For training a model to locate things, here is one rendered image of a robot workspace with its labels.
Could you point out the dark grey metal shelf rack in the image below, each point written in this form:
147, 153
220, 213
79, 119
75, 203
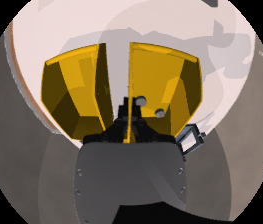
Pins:
185, 132

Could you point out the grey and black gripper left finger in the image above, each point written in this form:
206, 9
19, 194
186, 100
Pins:
113, 134

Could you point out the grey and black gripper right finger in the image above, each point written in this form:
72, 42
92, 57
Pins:
145, 133

